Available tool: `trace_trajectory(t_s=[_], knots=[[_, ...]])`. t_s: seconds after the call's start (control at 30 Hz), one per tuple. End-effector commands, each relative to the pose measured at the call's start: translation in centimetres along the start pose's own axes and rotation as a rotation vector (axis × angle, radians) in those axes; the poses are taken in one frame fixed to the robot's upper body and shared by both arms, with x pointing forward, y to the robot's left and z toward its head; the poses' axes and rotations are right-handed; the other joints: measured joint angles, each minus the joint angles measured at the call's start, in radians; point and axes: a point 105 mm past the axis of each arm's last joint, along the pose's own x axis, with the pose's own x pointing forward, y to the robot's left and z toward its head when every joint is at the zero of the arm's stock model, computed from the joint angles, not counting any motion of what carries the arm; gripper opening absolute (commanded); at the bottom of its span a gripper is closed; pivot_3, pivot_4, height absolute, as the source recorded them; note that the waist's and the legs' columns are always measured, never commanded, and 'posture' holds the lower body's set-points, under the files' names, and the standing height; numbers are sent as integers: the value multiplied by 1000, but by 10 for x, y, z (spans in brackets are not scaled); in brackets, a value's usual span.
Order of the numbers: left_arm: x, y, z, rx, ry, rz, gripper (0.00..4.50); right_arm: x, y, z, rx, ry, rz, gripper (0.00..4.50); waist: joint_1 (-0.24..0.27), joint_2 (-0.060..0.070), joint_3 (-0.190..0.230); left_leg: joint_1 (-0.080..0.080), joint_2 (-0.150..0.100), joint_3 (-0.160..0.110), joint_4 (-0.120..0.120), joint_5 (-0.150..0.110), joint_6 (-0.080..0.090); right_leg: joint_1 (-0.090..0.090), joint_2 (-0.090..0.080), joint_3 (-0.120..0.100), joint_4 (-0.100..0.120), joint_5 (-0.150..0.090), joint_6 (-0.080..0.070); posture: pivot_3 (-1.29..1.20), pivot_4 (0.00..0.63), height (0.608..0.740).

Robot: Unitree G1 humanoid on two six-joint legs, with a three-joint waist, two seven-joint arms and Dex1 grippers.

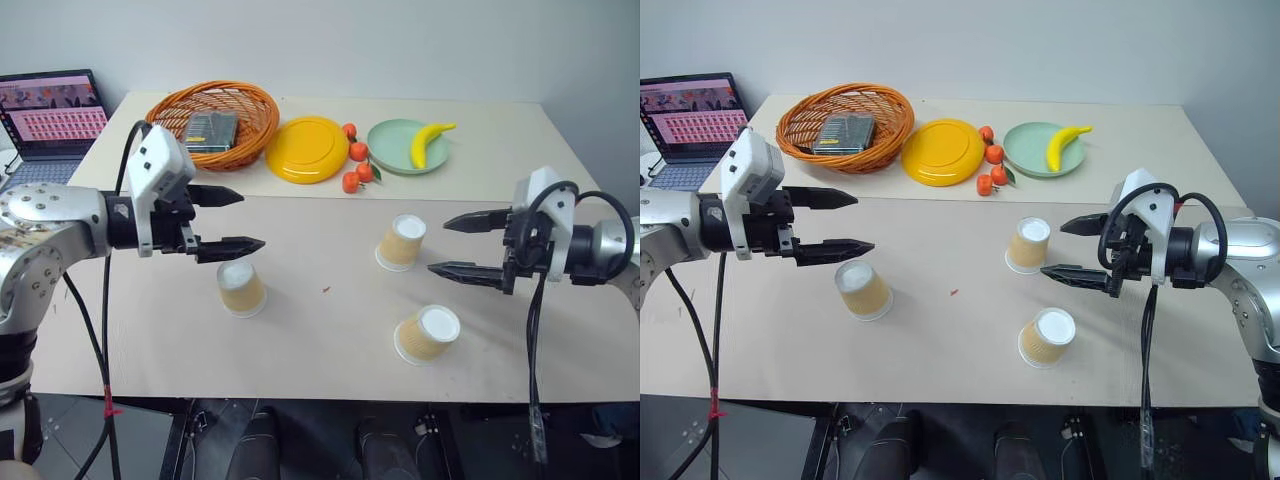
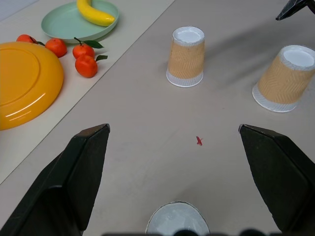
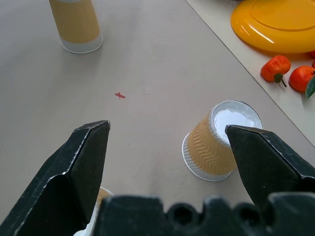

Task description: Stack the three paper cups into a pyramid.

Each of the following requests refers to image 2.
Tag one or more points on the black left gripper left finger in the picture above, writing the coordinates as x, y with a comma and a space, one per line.
73, 177

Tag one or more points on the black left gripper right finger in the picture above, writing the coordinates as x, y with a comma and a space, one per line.
278, 177

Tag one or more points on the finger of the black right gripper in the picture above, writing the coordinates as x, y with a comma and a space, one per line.
289, 9

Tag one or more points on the red cross mark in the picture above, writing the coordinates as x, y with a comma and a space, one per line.
199, 141

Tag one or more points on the orange plastic plate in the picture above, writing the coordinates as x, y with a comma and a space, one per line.
23, 83

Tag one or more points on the orange tangerine with leaf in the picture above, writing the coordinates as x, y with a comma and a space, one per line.
83, 50
86, 66

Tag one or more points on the green plastic plate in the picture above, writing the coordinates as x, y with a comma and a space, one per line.
66, 23

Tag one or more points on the yellow banana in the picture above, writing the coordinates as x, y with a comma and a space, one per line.
94, 14

